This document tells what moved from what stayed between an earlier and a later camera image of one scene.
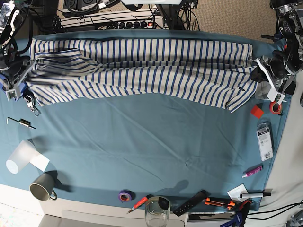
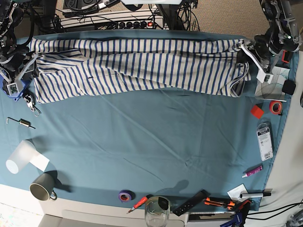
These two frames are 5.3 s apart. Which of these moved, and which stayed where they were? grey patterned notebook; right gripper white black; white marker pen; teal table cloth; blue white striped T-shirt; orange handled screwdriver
Moved: blue white striped T-shirt; right gripper white black
Stayed: grey patterned notebook; white marker pen; teal table cloth; orange handled screwdriver
